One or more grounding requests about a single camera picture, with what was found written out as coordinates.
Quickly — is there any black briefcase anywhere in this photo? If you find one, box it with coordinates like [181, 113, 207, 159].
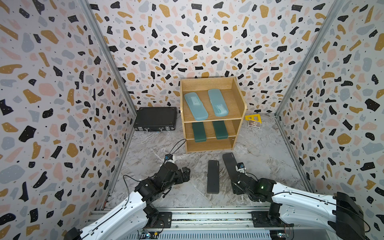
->
[134, 107, 178, 132]

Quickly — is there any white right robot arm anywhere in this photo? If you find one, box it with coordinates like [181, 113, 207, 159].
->
[230, 172, 366, 240]

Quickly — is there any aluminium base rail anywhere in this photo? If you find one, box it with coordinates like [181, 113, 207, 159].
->
[83, 206, 340, 240]

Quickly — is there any wooden three-tier shelf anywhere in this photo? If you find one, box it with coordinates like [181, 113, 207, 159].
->
[180, 77, 247, 153]

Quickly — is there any black pencil case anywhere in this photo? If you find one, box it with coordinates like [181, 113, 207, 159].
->
[207, 160, 220, 194]
[223, 153, 239, 182]

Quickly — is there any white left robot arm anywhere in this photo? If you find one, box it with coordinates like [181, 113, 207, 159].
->
[64, 162, 191, 240]

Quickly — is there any light blue pencil case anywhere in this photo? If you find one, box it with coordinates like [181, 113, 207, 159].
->
[208, 89, 229, 117]
[185, 92, 209, 121]

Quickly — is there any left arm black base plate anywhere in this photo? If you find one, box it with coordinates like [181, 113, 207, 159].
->
[144, 212, 173, 229]

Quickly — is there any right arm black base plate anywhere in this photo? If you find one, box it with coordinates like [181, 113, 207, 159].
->
[251, 211, 294, 228]

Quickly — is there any yellow triangle ruler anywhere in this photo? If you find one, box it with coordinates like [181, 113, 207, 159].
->
[245, 114, 262, 124]

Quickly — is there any small photo card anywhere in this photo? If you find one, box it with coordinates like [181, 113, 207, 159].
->
[248, 120, 261, 129]

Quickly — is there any dark green pencil case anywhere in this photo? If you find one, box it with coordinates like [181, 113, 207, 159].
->
[213, 121, 229, 140]
[192, 122, 207, 143]

